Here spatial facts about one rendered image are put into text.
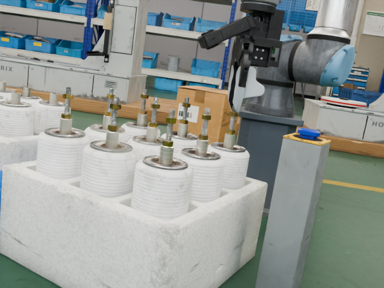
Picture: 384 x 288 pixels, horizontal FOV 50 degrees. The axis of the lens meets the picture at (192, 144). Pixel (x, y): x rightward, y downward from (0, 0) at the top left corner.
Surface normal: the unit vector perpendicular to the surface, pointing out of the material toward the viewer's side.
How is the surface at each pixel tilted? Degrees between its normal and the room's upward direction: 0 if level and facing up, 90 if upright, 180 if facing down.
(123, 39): 90
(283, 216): 90
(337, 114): 90
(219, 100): 90
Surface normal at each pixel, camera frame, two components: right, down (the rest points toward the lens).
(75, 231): -0.51, 0.10
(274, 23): 0.15, 0.22
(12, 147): 0.84, 0.22
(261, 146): -0.10, 0.18
